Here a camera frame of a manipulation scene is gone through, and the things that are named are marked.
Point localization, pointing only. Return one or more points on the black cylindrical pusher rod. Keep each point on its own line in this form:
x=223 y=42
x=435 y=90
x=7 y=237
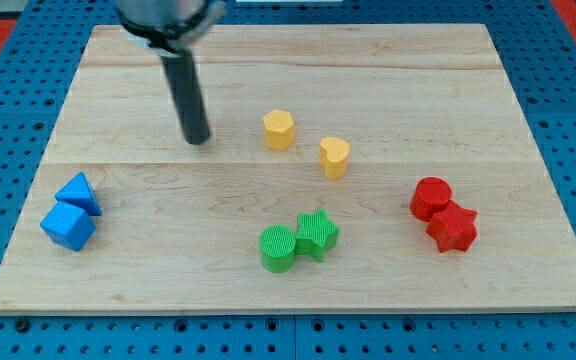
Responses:
x=184 y=85

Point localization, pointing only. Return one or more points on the green star block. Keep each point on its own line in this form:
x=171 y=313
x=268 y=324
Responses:
x=316 y=234

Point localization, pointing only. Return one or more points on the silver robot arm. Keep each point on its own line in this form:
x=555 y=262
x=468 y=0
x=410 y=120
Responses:
x=169 y=28

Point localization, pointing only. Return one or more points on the wooden board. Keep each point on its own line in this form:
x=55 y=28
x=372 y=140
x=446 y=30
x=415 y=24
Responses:
x=179 y=233

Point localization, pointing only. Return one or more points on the red star block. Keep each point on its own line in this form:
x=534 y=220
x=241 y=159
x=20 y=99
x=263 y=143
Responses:
x=453 y=228

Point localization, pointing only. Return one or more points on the yellow hexagon block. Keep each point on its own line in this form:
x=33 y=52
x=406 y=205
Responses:
x=279 y=129

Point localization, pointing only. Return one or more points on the blue triangle block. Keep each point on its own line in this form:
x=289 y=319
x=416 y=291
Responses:
x=78 y=192

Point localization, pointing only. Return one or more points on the yellow heart block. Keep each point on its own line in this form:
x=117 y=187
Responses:
x=334 y=154

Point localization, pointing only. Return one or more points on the blue cube block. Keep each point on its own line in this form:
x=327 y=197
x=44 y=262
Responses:
x=68 y=226

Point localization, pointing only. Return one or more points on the green cylinder block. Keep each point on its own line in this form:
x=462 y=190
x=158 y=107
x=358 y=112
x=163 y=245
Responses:
x=277 y=245

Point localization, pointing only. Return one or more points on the red cylinder block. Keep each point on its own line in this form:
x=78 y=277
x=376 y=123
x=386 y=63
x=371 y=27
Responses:
x=431 y=195

